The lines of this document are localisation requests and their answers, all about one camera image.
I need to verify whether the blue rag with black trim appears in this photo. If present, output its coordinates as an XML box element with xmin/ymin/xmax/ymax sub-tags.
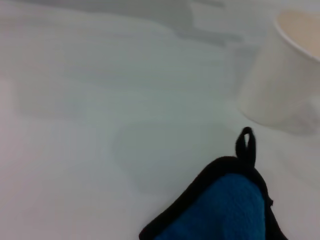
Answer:
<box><xmin>138</xmin><ymin>126</ymin><xmax>290</xmax><ymax>240</ymax></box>

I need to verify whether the white paper cup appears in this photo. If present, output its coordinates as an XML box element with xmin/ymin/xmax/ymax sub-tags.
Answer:
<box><xmin>236</xmin><ymin>8</ymin><xmax>320</xmax><ymax>136</ymax></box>

